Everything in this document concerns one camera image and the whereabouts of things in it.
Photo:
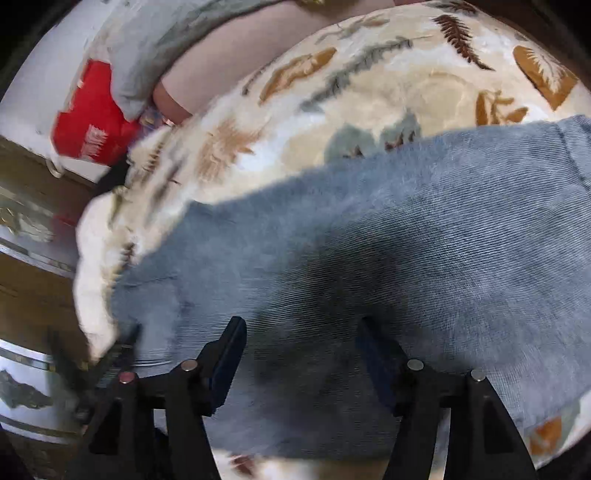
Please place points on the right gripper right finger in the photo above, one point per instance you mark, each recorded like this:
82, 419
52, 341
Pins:
484, 442

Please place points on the blue denim pants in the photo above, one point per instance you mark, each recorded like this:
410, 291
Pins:
472, 248

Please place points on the pink brown bed sheet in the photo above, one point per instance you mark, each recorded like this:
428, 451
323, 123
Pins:
215, 64

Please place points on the grey quilted pillow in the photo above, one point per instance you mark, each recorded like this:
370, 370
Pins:
144, 38

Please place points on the red shopping bag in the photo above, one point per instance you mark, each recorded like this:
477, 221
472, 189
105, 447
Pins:
92, 127

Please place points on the colourful snack packet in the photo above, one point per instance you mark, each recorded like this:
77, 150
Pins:
152, 119

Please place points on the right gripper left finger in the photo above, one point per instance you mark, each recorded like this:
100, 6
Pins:
153, 427

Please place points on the leaf pattern fleece blanket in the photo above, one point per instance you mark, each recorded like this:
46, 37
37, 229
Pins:
371, 83

